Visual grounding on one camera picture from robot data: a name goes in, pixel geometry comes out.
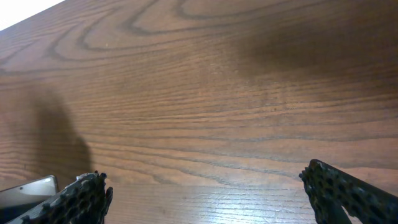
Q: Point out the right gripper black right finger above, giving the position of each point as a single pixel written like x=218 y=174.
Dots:
x=335 y=196

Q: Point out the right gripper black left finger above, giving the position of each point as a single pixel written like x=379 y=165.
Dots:
x=85 y=201

